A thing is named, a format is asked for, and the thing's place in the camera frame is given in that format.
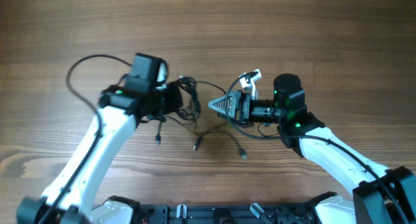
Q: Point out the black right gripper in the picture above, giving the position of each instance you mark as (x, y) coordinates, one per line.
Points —
(238, 106)

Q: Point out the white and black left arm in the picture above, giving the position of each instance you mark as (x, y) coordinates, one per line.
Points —
(70, 197)

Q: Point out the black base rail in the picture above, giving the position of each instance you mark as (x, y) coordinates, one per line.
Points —
(290, 213)

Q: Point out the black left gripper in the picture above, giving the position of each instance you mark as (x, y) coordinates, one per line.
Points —
(175, 99)

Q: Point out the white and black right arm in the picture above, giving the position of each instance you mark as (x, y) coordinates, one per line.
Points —
(379, 194)

